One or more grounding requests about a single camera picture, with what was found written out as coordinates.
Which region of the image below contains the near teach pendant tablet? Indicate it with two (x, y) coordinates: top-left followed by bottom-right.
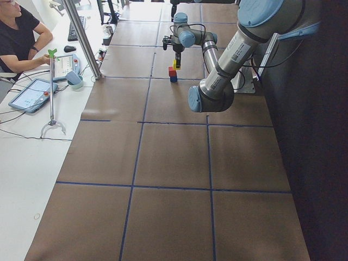
(8, 79), (51, 113)

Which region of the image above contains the person in black shirt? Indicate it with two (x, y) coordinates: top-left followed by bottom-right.
(1, 1), (53, 81)

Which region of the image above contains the black computer mouse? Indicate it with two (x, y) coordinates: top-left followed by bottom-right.
(64, 46), (76, 53)

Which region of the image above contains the green handled reacher grabber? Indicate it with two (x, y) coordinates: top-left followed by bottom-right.
(40, 48), (66, 139)

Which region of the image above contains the aluminium frame post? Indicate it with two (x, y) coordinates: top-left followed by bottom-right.
(62, 0), (102, 80)

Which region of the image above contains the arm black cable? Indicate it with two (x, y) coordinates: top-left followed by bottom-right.
(169, 23), (283, 90)

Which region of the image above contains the black keyboard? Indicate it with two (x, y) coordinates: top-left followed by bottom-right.
(67, 15), (87, 42)

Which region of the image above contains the far teach pendant tablet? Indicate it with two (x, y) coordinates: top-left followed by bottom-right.
(53, 54), (80, 82)

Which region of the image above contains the red cube block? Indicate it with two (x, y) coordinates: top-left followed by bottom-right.
(168, 66), (177, 77)

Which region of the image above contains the blue cube block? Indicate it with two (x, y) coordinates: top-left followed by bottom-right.
(170, 76), (177, 83)

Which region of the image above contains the yellow cube block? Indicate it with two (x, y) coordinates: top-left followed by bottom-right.
(172, 60), (180, 70)

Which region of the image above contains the small metal cup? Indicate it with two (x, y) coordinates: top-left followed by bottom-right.
(105, 26), (114, 35)

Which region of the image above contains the teach pendant tablet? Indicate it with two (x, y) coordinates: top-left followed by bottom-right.
(8, 79), (51, 113)
(53, 54), (80, 82)

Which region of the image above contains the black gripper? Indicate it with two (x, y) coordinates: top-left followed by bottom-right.
(162, 35), (185, 69)

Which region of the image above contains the blue tape dispenser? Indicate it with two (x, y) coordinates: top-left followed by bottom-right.
(66, 71), (83, 90)

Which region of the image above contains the black box under cup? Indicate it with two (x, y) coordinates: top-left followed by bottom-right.
(103, 33), (113, 46)

